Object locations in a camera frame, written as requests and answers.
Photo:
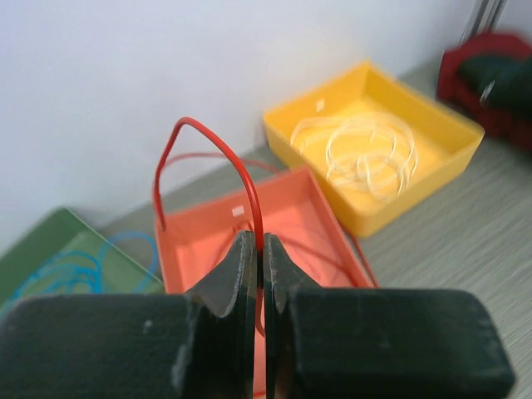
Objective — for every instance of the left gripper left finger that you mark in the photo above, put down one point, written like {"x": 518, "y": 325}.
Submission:
{"x": 197, "y": 344}

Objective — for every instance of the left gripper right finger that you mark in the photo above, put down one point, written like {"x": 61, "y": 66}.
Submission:
{"x": 376, "y": 342}

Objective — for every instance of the orange plastic bin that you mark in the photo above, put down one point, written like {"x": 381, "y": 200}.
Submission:
{"x": 295, "y": 214}

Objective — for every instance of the green plastic bin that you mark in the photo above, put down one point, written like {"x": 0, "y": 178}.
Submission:
{"x": 62, "y": 254}

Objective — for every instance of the yellow plastic bin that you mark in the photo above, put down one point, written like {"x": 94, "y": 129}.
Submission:
{"x": 376, "y": 146}

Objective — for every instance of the dark red cloth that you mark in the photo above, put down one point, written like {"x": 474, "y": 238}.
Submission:
{"x": 451, "y": 88}

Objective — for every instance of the black cloth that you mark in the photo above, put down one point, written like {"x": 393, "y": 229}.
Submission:
{"x": 502, "y": 82}

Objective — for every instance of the right aluminium frame post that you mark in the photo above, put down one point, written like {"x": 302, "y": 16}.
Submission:
{"x": 486, "y": 14}

